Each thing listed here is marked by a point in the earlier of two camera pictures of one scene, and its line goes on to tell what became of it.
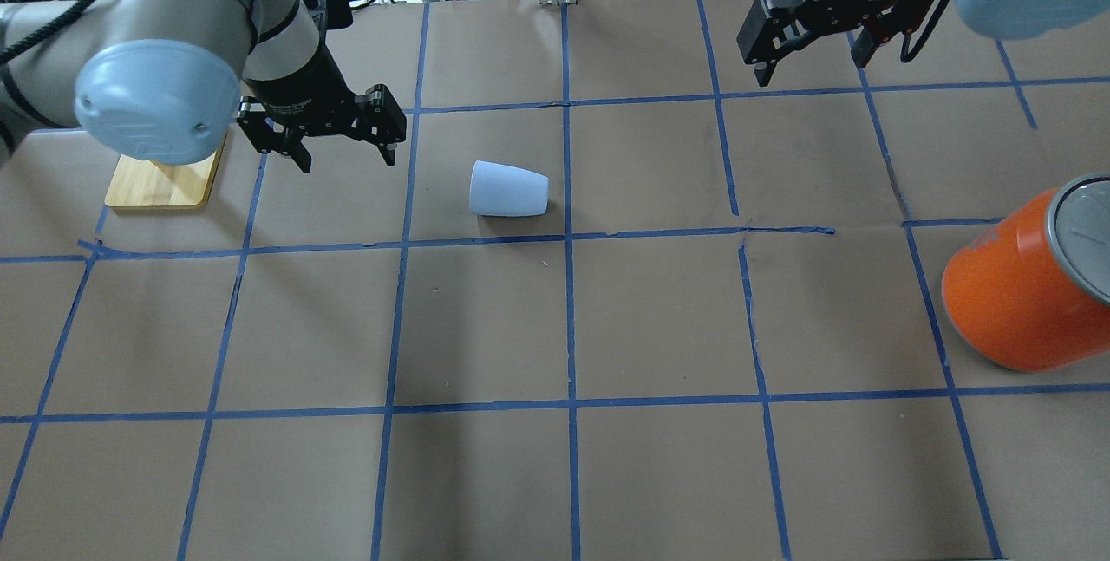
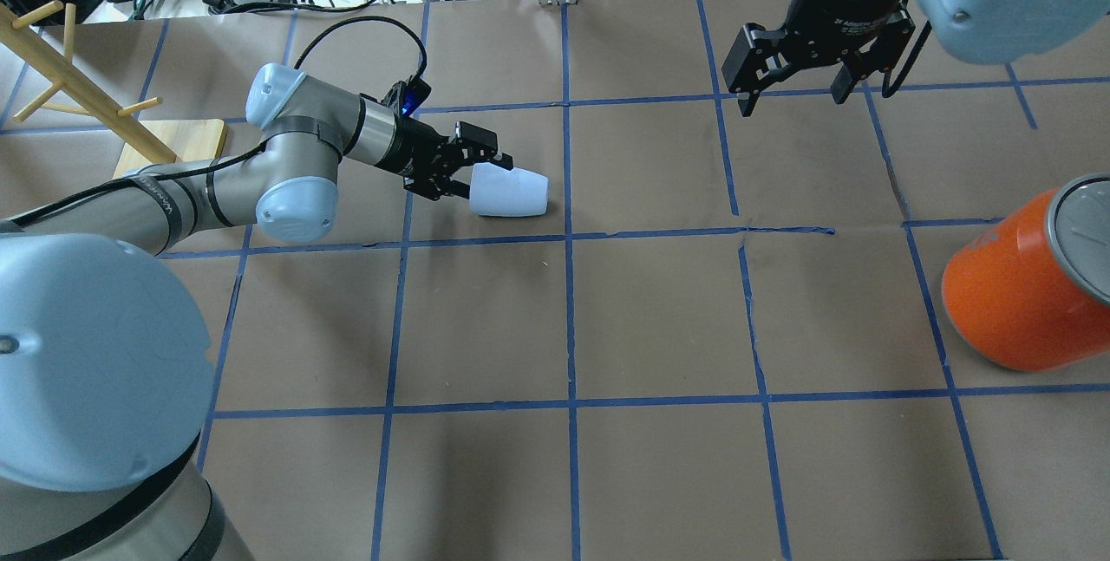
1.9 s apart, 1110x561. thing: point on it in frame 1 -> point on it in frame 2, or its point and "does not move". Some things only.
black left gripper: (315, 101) -> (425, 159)
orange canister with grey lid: (1031, 290) does not move
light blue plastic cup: (500, 190) does not move
